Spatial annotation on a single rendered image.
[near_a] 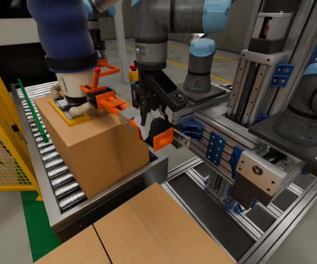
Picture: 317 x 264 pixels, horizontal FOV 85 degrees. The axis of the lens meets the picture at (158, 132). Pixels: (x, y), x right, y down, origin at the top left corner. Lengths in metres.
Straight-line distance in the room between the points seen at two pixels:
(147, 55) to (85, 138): 0.48
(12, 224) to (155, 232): 1.30
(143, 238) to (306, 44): 1.00
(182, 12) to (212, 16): 0.06
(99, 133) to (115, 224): 0.45
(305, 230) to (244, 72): 1.40
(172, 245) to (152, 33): 0.81
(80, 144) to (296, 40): 0.91
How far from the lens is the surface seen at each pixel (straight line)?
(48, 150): 1.52
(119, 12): 3.88
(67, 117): 0.91
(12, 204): 2.07
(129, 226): 0.95
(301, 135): 0.70
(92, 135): 0.78
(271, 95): 0.92
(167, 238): 0.92
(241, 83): 0.89
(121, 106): 0.68
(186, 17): 0.40
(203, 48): 0.88
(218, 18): 0.40
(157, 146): 0.49
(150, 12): 0.40
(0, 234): 1.93
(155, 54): 0.41
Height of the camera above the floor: 1.39
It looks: 36 degrees down
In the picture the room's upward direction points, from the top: straight up
